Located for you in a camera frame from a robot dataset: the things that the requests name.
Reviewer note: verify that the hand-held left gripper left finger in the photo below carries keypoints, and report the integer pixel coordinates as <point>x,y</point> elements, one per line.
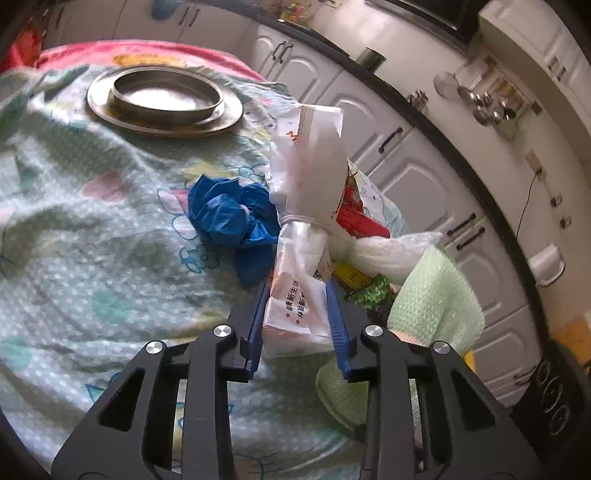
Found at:
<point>256,323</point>

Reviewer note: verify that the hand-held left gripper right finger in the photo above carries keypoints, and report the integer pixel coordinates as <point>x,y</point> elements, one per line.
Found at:
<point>337,323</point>

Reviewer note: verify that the green snack packet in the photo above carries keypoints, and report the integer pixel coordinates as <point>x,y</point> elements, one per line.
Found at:
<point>371,293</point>

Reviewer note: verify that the blue plastic bag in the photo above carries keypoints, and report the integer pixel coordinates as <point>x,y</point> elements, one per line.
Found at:
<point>221,207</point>

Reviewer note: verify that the white printed plastic bag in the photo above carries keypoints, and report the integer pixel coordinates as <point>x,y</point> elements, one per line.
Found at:
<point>304,184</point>

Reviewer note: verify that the yellow wrapper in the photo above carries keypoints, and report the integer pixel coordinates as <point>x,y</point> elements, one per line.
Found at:
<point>352,276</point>

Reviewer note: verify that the red snack packet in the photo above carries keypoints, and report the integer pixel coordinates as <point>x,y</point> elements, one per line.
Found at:
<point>355,217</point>

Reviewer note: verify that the white kitchen cabinets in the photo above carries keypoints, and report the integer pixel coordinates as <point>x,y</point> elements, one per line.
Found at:
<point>415,184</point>

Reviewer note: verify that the green printed blanket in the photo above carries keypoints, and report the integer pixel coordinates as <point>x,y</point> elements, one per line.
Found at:
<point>92,254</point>

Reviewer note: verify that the black countertop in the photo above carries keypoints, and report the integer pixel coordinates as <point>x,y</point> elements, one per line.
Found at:
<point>480,180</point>

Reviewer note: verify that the metal kettle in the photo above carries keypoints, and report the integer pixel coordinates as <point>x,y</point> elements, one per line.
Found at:
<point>418,99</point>

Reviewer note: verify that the round metal bowl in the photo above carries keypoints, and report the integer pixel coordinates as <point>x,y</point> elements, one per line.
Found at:
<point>166,94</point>

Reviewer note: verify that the rack of hanging metal utensils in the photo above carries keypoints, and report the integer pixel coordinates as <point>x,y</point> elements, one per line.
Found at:
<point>489,110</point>

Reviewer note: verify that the round metal strainer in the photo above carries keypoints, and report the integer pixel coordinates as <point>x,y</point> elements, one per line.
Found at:
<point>445,84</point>

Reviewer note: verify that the dark metal canister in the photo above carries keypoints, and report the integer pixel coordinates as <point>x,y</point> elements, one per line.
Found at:
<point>371,57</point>

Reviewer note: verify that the round metal tray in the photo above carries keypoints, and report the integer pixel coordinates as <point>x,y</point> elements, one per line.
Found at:
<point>99,99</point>

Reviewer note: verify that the pink blanket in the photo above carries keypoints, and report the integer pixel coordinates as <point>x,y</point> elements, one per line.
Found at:
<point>152,50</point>

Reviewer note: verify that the colourful items on counter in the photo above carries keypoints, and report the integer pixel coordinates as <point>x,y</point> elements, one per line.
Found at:
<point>291,11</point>

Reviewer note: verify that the dark range hood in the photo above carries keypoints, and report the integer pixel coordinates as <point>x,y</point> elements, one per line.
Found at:
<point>425,11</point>

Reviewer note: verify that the white upper cabinet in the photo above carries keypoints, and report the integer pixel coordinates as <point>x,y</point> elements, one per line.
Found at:
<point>531,41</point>

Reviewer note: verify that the red cloth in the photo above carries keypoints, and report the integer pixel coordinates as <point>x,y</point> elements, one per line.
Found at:
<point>14,46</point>

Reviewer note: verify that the small wall hook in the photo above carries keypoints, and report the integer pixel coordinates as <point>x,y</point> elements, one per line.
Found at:
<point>563,224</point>
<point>556,201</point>

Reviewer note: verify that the wall socket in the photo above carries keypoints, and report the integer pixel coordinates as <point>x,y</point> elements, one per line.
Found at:
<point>533,159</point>

